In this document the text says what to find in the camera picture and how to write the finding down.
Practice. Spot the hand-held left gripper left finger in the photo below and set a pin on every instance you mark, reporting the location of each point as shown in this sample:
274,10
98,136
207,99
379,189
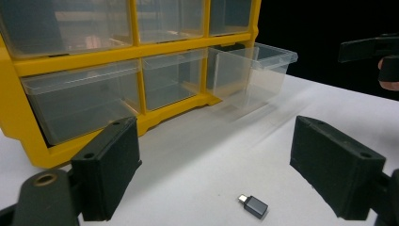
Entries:
108,169

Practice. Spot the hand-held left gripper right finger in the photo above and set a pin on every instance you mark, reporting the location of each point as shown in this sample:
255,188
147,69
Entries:
338,169

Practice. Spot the small grey plug adapter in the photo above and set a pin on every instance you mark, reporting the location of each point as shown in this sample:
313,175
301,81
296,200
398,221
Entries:
255,206

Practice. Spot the clear plastic drawer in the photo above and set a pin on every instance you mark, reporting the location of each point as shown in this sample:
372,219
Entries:
78,97
171,19
230,15
62,25
172,81
263,75

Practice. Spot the yellow drawer cabinet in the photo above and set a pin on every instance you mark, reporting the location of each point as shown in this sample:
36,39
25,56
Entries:
17,125

